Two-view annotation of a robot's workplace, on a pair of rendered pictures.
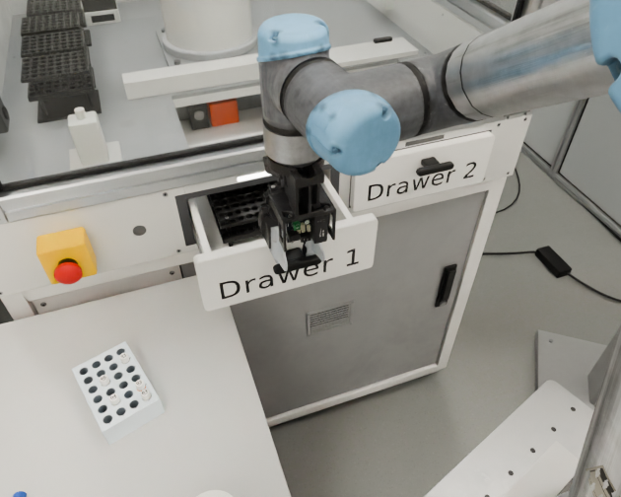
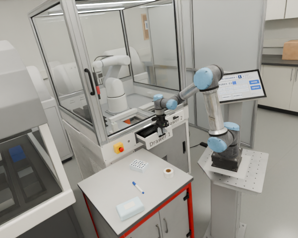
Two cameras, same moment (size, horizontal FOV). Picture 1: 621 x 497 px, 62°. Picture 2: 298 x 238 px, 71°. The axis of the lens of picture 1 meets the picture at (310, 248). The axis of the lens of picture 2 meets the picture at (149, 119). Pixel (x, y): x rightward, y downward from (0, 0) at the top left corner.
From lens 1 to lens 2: 109 cm
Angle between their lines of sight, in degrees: 24
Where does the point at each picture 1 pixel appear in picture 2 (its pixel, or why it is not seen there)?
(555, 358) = not seen: hidden behind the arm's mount
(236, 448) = (164, 166)
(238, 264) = (152, 138)
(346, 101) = (170, 100)
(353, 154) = (173, 106)
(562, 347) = not seen: hidden behind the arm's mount
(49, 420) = (129, 174)
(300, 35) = (160, 96)
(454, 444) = (200, 188)
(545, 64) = (190, 90)
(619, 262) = not seen: hidden behind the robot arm
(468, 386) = (197, 176)
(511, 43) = (186, 89)
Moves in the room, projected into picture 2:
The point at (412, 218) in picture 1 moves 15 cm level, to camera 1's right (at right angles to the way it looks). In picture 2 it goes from (173, 131) to (186, 127)
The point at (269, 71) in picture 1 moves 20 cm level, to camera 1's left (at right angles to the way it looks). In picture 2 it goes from (156, 101) to (131, 107)
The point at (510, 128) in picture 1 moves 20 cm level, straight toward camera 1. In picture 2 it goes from (185, 108) to (187, 116)
